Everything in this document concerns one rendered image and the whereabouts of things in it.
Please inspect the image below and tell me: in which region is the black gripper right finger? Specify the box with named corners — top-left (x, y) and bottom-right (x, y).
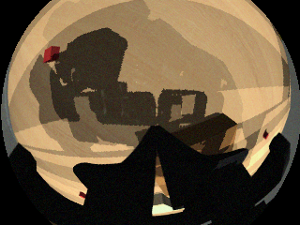
top-left (157, 125), bottom-right (248, 210)

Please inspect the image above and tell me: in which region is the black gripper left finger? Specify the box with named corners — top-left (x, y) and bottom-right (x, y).
top-left (72, 125), bottom-right (158, 209)

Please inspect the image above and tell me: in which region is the small red block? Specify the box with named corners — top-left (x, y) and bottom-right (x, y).
top-left (263, 131), bottom-right (269, 140)
top-left (44, 46), bottom-right (60, 63)
top-left (79, 192), bottom-right (86, 198)

